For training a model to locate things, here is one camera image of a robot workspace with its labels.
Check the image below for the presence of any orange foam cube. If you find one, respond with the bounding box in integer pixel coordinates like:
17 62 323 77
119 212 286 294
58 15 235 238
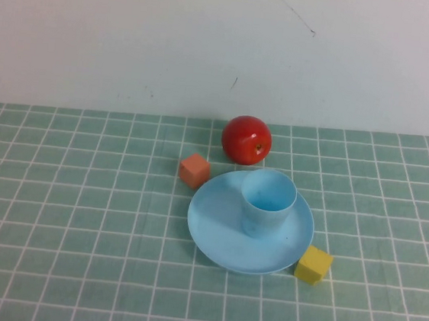
176 151 214 191

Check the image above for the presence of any red apple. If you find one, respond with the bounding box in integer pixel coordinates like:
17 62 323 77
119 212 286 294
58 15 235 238
219 113 276 169

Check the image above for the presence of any green checkered tablecloth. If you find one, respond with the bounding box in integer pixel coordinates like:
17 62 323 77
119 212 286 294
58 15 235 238
0 90 429 321

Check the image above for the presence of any light blue plastic plate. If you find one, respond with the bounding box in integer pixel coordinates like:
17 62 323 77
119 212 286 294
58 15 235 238
182 165 321 281

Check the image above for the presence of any yellow foam cube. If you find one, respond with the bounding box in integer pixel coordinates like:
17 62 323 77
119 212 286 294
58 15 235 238
293 243 336 287

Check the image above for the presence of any light blue plastic cup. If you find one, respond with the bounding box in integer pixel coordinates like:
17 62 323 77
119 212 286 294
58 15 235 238
236 166 301 243

